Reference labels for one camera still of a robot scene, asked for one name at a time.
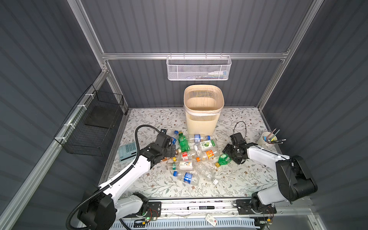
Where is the orange label clear bottle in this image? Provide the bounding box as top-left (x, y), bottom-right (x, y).
top-left (195, 149), bottom-right (220, 162)

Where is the green cap white label bottle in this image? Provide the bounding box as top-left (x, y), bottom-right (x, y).
top-left (167, 161), bottom-right (194, 172)

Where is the blue cap blue label bottle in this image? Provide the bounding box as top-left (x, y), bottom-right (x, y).
top-left (172, 171), bottom-right (199, 186)

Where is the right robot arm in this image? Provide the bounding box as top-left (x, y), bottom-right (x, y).
top-left (223, 133), bottom-right (318, 213)

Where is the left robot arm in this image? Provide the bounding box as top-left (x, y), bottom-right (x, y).
top-left (65, 127), bottom-right (176, 230)

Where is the beige slatted waste bin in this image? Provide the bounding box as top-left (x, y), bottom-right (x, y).
top-left (184, 84), bottom-right (225, 135)

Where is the brown cola bottle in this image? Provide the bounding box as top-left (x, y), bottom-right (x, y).
top-left (161, 149), bottom-right (181, 162)

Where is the green sprite bottle yellow cap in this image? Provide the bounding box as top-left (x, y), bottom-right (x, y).
top-left (178, 131), bottom-right (190, 152)

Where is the red label clear bottle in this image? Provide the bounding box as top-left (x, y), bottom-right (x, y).
top-left (173, 151), bottom-right (197, 162)

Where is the white pen cup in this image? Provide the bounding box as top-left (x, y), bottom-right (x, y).
top-left (256, 132), bottom-right (278, 150)

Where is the blue label water bottle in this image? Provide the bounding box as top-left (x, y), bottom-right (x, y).
top-left (188, 134), bottom-right (211, 143)

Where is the white tag card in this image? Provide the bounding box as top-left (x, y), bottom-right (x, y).
top-left (205, 214), bottom-right (218, 227)

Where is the white tube in basket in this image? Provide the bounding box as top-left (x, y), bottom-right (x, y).
top-left (206, 71), bottom-right (229, 78)

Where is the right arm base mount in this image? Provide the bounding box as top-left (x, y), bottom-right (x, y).
top-left (233, 199), bottom-right (277, 215)

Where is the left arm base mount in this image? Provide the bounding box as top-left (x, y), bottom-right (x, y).
top-left (124, 201), bottom-right (162, 218)

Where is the black marker on rail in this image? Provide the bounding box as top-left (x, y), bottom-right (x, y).
top-left (187, 206), bottom-right (215, 210)

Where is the black wire basket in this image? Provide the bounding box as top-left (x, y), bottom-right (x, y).
top-left (54, 87), bottom-right (125, 157)

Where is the white wire mesh basket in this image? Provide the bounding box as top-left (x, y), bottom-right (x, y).
top-left (166, 55), bottom-right (232, 81)

